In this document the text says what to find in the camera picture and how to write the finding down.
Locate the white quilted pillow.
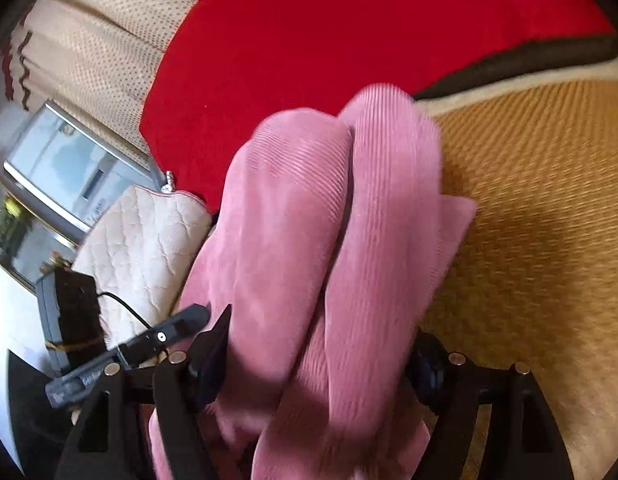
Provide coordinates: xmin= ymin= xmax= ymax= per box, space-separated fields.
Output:
xmin=71 ymin=184 xmax=214 ymax=348

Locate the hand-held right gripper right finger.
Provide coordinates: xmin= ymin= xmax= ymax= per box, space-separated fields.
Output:
xmin=405 ymin=332 xmax=575 ymax=480

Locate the woven rattan mat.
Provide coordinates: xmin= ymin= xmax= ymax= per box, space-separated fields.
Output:
xmin=414 ymin=35 xmax=618 ymax=480

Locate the red blanket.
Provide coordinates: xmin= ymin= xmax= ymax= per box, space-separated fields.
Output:
xmin=139 ymin=0 xmax=617 ymax=211

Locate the pink corduroy jacket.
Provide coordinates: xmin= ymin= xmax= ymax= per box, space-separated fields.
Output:
xmin=148 ymin=82 xmax=479 ymax=480

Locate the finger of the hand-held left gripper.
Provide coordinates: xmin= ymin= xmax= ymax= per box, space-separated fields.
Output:
xmin=116 ymin=304 xmax=211 ymax=367

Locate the glass display cabinet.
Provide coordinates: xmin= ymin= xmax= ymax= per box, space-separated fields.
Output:
xmin=0 ymin=169 xmax=82 ymax=283

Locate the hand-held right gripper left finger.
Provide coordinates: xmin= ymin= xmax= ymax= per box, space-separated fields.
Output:
xmin=54 ymin=304 xmax=233 ymax=480

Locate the black cable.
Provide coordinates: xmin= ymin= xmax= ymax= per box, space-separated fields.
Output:
xmin=95 ymin=291 xmax=155 ymax=332

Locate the beige knitted cloth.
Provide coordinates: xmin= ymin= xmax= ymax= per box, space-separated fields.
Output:
xmin=1 ymin=0 xmax=210 ymax=161

